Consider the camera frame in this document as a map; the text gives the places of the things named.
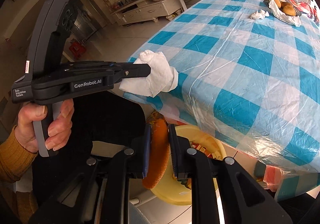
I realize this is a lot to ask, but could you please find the red white wrapper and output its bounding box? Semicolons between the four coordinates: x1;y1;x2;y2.
191;142;213;159

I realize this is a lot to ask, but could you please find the small white tissue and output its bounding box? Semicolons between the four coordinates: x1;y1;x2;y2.
249;9;270;20

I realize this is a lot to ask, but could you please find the red fire extinguisher box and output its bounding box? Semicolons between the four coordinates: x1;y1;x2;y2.
69;39;87;60

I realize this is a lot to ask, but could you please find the yellow plastic trash basin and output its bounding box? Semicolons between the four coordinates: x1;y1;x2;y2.
151;125;226;206

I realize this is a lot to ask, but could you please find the person's left hand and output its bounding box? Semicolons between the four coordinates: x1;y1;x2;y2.
14;98;75;154

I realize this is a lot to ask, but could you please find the blue checkered tablecloth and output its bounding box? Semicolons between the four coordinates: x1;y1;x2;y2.
123;0;320;202

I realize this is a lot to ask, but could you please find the large white paper towel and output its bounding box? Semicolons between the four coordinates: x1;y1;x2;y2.
119;50;178;97

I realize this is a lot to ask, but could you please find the cream TV cabinet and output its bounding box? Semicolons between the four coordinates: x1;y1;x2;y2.
111;0;182;26

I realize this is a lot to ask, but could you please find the brown mango middle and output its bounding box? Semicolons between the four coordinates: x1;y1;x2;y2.
280;2;291;8

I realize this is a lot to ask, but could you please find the mustard yellow sleeve forearm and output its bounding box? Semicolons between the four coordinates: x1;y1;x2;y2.
0;126;37;183

